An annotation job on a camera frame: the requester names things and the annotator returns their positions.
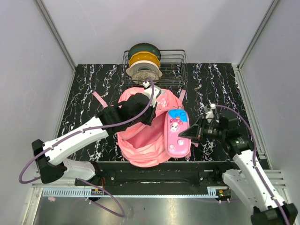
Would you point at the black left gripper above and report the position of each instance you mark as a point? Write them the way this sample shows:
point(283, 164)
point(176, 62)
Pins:
point(152, 115)

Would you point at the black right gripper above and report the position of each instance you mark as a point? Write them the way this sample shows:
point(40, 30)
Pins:
point(196, 132)

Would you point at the pink purple pencil case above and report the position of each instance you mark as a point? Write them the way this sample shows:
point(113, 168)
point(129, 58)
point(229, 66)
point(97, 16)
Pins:
point(176, 121)

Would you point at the pink student backpack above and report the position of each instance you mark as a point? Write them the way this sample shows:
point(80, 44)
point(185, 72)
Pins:
point(143, 145)

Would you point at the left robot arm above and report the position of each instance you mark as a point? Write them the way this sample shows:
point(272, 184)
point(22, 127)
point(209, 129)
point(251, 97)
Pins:
point(51, 157)

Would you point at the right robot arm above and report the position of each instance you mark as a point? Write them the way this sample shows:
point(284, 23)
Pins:
point(244, 176)

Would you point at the grey patterned plate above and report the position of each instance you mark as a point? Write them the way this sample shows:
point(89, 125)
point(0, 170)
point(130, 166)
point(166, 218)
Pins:
point(143, 74)

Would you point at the yellow plate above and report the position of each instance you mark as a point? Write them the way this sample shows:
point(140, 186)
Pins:
point(144, 55)

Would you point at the dark green plate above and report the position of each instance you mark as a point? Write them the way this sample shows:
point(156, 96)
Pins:
point(144, 47)

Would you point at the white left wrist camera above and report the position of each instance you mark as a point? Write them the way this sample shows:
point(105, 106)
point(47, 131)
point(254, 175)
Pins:
point(152, 92)

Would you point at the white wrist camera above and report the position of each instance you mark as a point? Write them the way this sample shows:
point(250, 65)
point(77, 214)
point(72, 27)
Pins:
point(152, 92)
point(209, 112)

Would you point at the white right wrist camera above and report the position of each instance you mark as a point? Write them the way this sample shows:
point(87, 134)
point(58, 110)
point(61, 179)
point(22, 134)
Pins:
point(209, 112)

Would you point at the black wire dish rack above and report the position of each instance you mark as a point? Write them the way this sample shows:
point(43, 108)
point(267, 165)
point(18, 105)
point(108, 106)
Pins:
point(172, 65)

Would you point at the aluminium front rail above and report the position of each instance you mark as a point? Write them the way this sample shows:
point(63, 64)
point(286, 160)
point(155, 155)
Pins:
point(158, 183)

